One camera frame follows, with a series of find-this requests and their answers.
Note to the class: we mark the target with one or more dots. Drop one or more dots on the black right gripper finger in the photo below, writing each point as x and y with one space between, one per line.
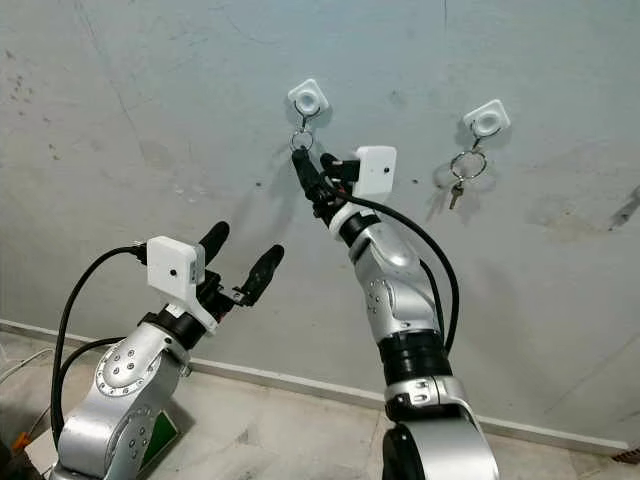
338 170
308 175

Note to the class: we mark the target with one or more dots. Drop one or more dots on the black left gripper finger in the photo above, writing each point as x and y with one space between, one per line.
216 240
265 272

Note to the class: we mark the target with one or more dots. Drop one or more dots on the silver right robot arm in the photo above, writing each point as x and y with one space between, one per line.
395 295

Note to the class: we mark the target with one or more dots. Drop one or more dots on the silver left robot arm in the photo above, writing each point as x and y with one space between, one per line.
120 385

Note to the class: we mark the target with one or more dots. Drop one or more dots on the white skirting board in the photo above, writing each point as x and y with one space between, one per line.
310 375

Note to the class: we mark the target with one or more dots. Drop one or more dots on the small orange floor object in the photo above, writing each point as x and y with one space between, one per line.
19 440

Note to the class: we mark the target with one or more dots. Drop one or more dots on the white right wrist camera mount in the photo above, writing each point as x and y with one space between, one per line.
375 170

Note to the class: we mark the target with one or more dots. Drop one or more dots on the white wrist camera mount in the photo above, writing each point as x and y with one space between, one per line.
172 270
375 170

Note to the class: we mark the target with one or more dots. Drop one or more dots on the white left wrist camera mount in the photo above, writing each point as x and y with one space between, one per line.
172 270

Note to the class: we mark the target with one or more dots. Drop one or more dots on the white square wall hook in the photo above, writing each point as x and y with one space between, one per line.
308 99
487 120

